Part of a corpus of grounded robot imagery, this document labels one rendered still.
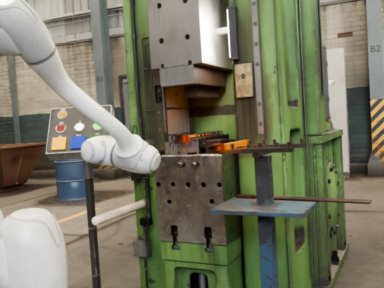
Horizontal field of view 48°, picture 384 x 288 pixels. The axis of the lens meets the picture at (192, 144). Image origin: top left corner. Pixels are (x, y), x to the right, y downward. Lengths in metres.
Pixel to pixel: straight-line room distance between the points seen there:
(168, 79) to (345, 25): 6.09
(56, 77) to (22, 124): 9.51
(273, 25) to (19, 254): 1.59
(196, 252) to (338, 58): 5.59
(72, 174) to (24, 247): 5.60
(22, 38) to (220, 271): 1.46
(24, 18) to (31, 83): 9.45
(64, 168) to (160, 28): 4.70
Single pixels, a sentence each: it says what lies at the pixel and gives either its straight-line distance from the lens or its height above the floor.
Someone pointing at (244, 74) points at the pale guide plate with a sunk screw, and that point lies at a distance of 2.22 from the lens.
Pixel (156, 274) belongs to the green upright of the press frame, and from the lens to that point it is 2.65.
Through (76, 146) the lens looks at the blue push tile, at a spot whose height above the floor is 0.99.
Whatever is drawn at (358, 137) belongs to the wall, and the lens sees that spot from 7.99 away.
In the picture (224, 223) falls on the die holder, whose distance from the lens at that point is 2.14.
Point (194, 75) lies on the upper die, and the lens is 2.20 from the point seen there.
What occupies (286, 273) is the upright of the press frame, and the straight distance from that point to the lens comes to 2.34.
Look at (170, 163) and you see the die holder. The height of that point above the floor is 0.88.
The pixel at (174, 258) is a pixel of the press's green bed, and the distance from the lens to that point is 2.32.
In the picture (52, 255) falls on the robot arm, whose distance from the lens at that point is 1.18.
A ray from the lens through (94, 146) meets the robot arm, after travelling 1.57.
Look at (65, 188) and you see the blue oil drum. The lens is 6.81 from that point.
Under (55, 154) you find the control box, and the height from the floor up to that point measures 0.96.
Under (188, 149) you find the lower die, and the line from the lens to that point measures 2.22.
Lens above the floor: 1.08
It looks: 3 degrees down
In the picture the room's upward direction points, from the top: 4 degrees counter-clockwise
